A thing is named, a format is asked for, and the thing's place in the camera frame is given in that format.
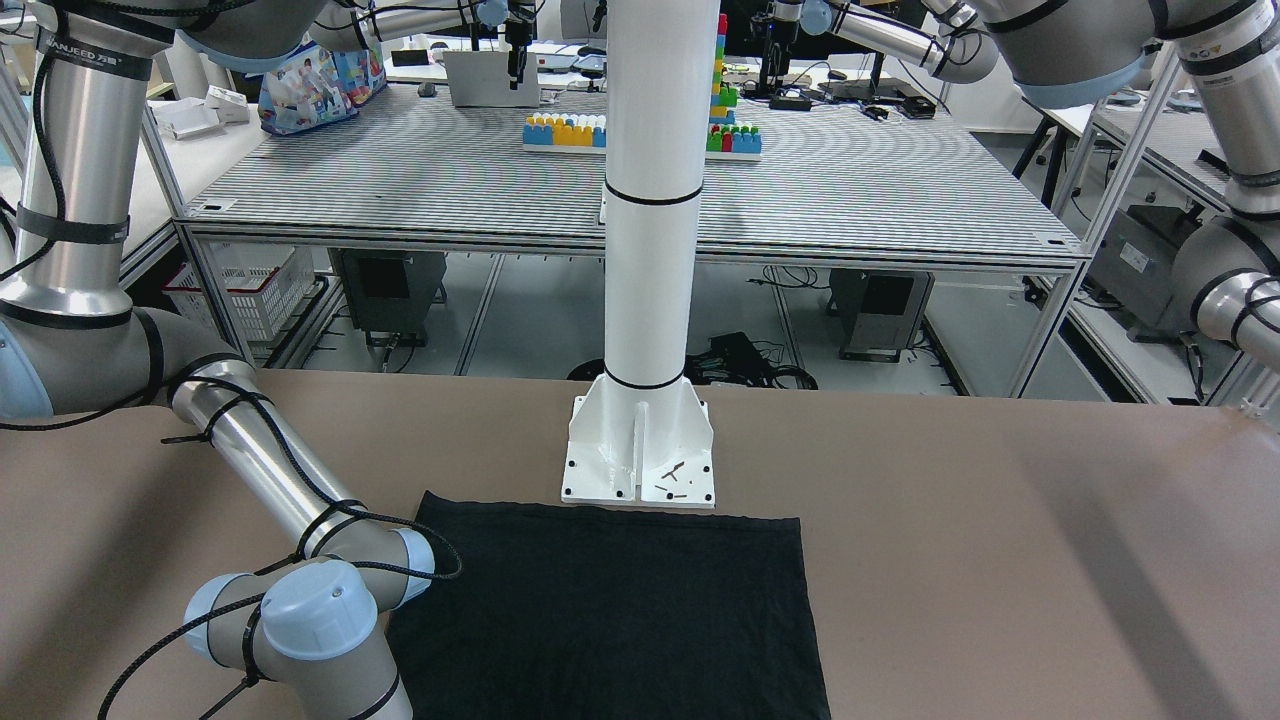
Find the black graphic t-shirt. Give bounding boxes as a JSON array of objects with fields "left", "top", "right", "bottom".
[{"left": 387, "top": 495, "right": 831, "bottom": 719}]

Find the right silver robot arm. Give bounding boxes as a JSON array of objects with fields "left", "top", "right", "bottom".
[{"left": 3, "top": 1, "right": 436, "bottom": 719}]

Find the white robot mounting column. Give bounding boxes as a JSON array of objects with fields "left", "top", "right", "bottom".
[{"left": 559, "top": 1, "right": 721, "bottom": 509}]

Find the colourful toy block set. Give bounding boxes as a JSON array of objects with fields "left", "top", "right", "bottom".
[{"left": 521, "top": 12, "right": 764, "bottom": 163}]

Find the striped aluminium work table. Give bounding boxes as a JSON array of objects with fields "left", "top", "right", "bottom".
[{"left": 183, "top": 85, "right": 1084, "bottom": 378}]

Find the white plastic basket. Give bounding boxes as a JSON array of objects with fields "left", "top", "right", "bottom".
[{"left": 163, "top": 245, "right": 315, "bottom": 342}]

